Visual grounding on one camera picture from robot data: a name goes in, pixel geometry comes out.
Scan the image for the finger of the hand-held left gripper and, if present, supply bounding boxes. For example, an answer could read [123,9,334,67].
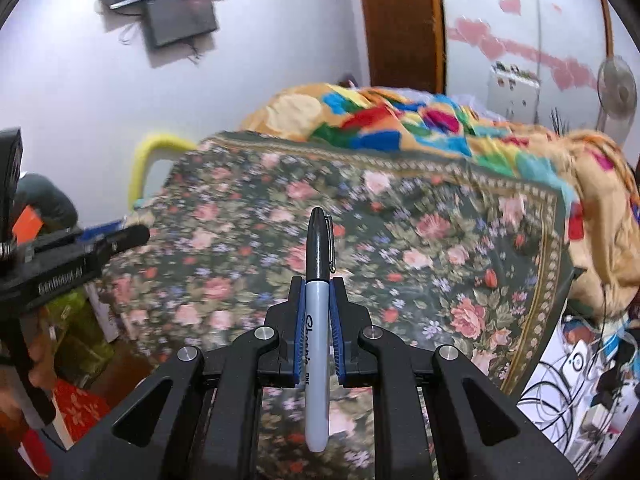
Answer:
[77,216,128,242]
[94,224,151,267]

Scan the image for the pink heart wall stickers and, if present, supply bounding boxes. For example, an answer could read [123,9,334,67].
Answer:
[446,0,601,92]

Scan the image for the yellow padded bed rail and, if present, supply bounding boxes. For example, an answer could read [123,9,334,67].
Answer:
[127,131,199,211]

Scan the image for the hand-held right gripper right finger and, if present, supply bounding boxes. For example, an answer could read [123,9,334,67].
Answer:
[328,276,577,480]

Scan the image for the colourful patchwork blanket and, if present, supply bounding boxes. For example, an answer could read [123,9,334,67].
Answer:
[240,82,640,322]

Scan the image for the wall fan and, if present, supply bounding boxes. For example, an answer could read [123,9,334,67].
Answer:
[596,54,639,122]

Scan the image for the floral green bedsheet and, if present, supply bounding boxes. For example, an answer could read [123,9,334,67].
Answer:
[100,130,576,480]

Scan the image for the person's left hand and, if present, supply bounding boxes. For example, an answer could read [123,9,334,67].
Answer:
[20,331,59,397]

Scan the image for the orange card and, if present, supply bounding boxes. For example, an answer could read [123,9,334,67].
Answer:
[12,207,44,242]

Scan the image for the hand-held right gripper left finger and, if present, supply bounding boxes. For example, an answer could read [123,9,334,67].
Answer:
[52,276,307,480]

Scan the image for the white wall socket panel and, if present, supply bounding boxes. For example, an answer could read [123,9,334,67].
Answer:
[487,61,544,122]

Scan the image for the green plastic bag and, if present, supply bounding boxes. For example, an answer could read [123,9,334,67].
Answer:
[44,287,117,362]

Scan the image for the grey marker with black cap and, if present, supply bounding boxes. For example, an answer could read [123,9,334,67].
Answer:
[302,207,335,454]

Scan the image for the pile of cables and chargers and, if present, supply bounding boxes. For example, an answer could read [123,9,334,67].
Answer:
[517,305,640,463]

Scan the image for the grey cushion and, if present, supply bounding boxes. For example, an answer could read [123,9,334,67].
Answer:
[15,174,79,236]

